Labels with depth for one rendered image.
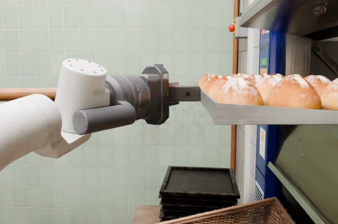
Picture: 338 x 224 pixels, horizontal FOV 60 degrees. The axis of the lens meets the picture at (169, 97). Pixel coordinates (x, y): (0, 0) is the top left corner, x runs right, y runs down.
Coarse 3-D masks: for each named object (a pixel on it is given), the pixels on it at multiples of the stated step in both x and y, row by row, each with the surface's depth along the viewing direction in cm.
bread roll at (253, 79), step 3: (249, 75) 63; (252, 75) 62; (255, 75) 62; (258, 75) 62; (246, 78) 62; (249, 78) 61; (252, 78) 61; (255, 78) 60; (258, 78) 60; (261, 78) 60; (252, 81) 60; (255, 81) 60; (255, 84) 59
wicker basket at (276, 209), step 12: (240, 204) 93; (252, 204) 92; (264, 204) 92; (276, 204) 89; (192, 216) 93; (204, 216) 93; (216, 216) 93; (228, 216) 93; (252, 216) 93; (264, 216) 92; (276, 216) 88; (288, 216) 80
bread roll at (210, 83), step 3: (216, 75) 62; (222, 75) 63; (213, 78) 62; (216, 78) 61; (210, 81) 62; (213, 81) 61; (207, 84) 62; (210, 84) 61; (207, 87) 61; (210, 87) 60; (204, 90) 63; (207, 90) 61; (207, 93) 61
